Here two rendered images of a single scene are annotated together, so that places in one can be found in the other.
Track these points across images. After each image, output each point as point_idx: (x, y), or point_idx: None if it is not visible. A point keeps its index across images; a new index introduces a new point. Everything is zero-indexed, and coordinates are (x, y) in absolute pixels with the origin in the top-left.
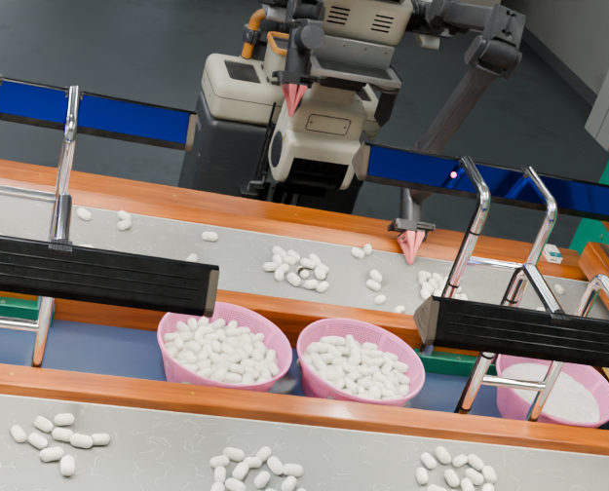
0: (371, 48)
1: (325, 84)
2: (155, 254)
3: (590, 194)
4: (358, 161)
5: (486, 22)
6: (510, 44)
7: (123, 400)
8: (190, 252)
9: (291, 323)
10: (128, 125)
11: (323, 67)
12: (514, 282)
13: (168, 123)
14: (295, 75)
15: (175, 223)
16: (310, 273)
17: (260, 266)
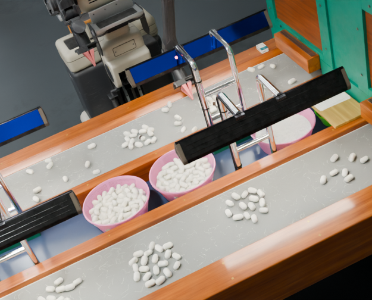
0: (118, 2)
1: (109, 31)
2: (70, 171)
3: (249, 23)
4: (128, 79)
5: None
6: None
7: (80, 257)
8: (86, 160)
9: (145, 168)
10: (13, 131)
11: (100, 27)
12: (219, 103)
13: (30, 119)
14: (84, 47)
15: (74, 148)
16: (146, 135)
17: (121, 146)
